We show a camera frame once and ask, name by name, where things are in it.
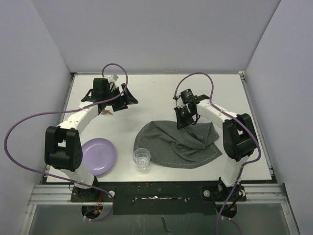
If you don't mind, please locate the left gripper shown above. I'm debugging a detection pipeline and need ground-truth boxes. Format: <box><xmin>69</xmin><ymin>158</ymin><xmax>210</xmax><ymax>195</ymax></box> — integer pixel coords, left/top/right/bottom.
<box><xmin>103</xmin><ymin>83</ymin><xmax>137</xmax><ymax>111</ymax></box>

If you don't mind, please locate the grey cloth napkin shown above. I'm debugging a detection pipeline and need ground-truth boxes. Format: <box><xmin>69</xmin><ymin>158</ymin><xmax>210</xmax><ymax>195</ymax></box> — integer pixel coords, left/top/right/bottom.
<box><xmin>134</xmin><ymin>120</ymin><xmax>223</xmax><ymax>169</ymax></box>

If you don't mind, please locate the clear drinking glass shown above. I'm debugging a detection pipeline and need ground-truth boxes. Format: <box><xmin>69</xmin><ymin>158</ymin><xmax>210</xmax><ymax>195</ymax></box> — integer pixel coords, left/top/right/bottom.
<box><xmin>133</xmin><ymin>148</ymin><xmax>151</xmax><ymax>171</ymax></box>

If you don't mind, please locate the purple plate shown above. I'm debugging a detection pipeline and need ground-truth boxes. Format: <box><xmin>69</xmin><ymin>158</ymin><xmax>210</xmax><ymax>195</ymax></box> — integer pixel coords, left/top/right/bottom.
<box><xmin>82</xmin><ymin>138</ymin><xmax>117</xmax><ymax>176</ymax></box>

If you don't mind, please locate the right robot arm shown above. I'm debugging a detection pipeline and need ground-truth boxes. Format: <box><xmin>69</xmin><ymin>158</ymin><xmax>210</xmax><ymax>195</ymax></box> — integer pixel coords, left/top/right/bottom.
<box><xmin>173</xmin><ymin>89</ymin><xmax>258</xmax><ymax>200</ymax></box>

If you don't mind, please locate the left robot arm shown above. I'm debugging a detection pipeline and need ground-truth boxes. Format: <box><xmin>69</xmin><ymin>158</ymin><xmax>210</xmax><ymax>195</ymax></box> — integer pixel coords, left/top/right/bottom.
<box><xmin>45</xmin><ymin>74</ymin><xmax>138</xmax><ymax>201</ymax></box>

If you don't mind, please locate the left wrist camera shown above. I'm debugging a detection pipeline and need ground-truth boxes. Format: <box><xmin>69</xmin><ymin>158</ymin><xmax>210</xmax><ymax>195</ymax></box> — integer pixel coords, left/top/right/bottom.
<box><xmin>108</xmin><ymin>74</ymin><xmax>118</xmax><ymax>83</ymax></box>

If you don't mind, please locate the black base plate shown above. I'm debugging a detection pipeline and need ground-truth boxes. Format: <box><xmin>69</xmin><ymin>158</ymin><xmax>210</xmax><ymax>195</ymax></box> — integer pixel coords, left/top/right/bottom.
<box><xmin>70</xmin><ymin>181</ymin><xmax>246</xmax><ymax>218</ymax></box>

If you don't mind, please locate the aluminium frame rail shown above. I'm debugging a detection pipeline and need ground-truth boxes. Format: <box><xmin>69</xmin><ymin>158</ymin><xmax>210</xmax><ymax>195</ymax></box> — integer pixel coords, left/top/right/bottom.
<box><xmin>28</xmin><ymin>184</ymin><xmax>287</xmax><ymax>205</ymax></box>

